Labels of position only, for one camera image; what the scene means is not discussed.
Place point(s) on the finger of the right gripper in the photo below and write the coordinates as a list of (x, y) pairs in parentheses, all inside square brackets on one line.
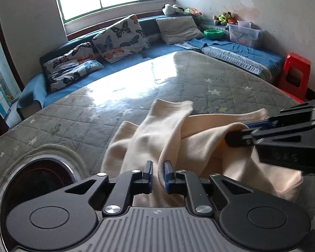
[(286, 117), (266, 130)]

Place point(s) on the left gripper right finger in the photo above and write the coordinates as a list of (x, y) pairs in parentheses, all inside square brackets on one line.
[(194, 189)]

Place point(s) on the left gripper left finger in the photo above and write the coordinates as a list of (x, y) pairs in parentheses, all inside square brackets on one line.
[(120, 191)]

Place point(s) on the cream sweatshirt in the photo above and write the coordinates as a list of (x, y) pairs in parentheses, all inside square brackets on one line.
[(170, 132)]

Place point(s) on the red plastic stool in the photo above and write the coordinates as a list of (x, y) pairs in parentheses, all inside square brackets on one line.
[(295, 76)]

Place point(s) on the quilted grey star tablecloth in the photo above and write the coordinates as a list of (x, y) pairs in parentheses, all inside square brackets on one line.
[(77, 128)]

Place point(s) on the black round induction cooktop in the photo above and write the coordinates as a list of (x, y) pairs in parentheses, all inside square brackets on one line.
[(36, 178)]

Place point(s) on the clear plastic storage box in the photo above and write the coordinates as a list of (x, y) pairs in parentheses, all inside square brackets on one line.
[(246, 36)]

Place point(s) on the green plastic bowl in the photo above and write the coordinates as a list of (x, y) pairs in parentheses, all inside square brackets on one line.
[(214, 34)]

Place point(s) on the plush toys pile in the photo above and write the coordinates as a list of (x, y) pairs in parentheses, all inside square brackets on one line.
[(225, 18)]

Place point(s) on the grey cushion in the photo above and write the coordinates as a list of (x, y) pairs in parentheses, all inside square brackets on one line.
[(178, 29)]

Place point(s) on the flat butterfly pillow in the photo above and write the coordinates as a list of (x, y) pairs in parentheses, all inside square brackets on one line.
[(71, 67)]

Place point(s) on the blue corner sofa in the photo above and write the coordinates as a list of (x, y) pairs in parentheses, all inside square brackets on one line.
[(261, 62)]

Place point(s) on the upright butterfly pillow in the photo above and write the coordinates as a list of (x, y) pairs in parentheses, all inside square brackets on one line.
[(122, 39)]

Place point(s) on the panda plush toy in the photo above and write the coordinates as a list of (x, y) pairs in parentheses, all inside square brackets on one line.
[(170, 10)]

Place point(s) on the blue small cabinet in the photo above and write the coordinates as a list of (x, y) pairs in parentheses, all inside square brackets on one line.
[(4, 103)]

